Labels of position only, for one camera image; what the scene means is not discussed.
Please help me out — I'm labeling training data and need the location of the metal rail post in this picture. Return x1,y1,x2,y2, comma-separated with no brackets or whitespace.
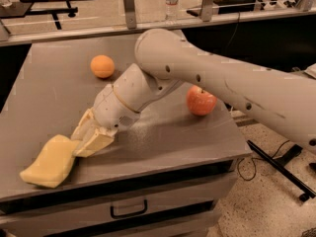
199,0,213,22
123,0,137,30

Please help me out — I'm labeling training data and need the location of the black metal stand base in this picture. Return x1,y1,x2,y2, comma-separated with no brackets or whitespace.
247,140,316,202

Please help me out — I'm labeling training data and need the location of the grey drawer cabinet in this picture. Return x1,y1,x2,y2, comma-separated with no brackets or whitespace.
0,36,249,237

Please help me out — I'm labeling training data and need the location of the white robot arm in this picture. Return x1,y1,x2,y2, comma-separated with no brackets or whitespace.
71,29,316,157

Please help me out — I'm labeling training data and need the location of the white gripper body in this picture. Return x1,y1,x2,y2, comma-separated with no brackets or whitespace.
92,84,140,131

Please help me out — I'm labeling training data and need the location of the yellow curved sponge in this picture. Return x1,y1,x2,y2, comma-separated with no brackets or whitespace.
20,135,79,188

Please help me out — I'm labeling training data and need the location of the right metal rail post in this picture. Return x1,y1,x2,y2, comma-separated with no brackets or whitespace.
199,0,213,22

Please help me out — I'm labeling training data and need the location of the left metal rail post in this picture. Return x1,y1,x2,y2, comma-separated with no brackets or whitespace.
123,0,137,30

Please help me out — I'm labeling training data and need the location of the orange fruit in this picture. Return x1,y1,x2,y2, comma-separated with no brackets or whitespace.
90,55,115,79

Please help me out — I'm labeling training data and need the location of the black drawer handle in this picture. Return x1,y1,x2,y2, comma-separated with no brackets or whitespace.
110,199,148,219

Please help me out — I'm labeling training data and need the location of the black background chair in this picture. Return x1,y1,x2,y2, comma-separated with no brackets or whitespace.
187,0,256,17

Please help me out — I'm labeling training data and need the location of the red apple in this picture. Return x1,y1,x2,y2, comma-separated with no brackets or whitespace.
186,86,217,117

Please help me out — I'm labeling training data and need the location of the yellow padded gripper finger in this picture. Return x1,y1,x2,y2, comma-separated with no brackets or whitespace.
73,125,117,157
70,109,98,141

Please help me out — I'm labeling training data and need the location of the clear plastic water bottle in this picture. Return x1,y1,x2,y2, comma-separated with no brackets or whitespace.
165,0,179,21

